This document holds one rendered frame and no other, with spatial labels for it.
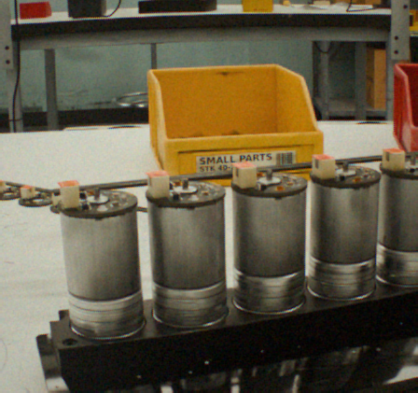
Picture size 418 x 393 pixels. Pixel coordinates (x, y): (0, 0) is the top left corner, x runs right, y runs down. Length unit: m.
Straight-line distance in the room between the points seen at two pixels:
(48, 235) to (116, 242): 0.18
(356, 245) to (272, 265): 0.03
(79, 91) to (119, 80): 0.25
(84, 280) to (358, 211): 0.09
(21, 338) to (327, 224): 0.12
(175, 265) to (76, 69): 4.47
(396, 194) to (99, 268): 0.10
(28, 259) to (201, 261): 0.15
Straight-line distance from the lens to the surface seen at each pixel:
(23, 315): 0.32
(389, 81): 2.62
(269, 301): 0.26
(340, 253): 0.26
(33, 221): 0.43
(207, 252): 0.24
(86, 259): 0.24
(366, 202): 0.26
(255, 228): 0.25
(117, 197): 0.24
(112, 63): 4.66
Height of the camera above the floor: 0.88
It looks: 16 degrees down
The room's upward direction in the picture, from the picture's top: 2 degrees counter-clockwise
